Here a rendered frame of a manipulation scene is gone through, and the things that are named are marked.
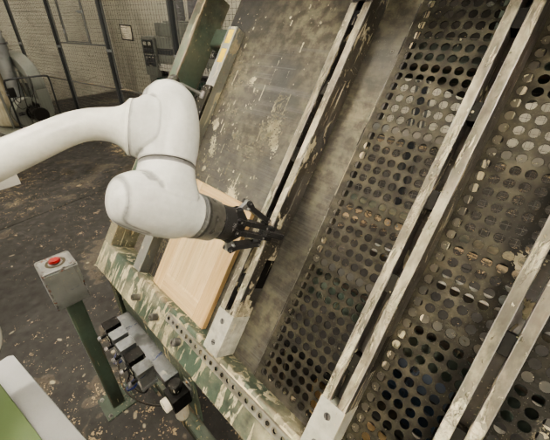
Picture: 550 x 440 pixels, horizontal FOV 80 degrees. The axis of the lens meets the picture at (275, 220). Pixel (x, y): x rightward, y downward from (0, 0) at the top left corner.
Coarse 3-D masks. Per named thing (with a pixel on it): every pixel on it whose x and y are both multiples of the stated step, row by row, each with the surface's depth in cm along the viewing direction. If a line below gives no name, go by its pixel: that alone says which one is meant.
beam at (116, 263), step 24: (96, 264) 140; (120, 264) 129; (120, 288) 126; (144, 288) 117; (144, 312) 115; (168, 336) 105; (192, 360) 97; (216, 384) 90; (240, 408) 84; (264, 408) 80; (240, 432) 83; (264, 432) 79
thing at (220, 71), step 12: (240, 36) 116; (228, 48) 115; (216, 60) 118; (228, 60) 116; (216, 72) 116; (228, 72) 118; (216, 84) 116; (216, 96) 118; (204, 108) 117; (204, 120) 118; (204, 132) 120; (144, 240) 124; (156, 240) 123; (144, 252) 123; (144, 264) 123
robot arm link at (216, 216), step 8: (208, 200) 62; (216, 200) 66; (208, 208) 61; (216, 208) 63; (224, 208) 65; (208, 216) 61; (216, 216) 62; (224, 216) 64; (208, 224) 61; (216, 224) 63; (200, 232) 61; (208, 232) 63; (216, 232) 64; (208, 240) 66
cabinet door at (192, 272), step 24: (216, 192) 109; (192, 240) 112; (216, 240) 105; (168, 264) 116; (192, 264) 110; (216, 264) 103; (168, 288) 114; (192, 288) 108; (216, 288) 101; (192, 312) 105
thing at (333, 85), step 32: (352, 0) 83; (384, 0) 84; (352, 32) 82; (352, 64) 84; (320, 96) 86; (320, 128) 85; (288, 160) 87; (288, 192) 85; (288, 224) 90; (256, 256) 87; (256, 288) 91; (224, 320) 90; (224, 352) 91
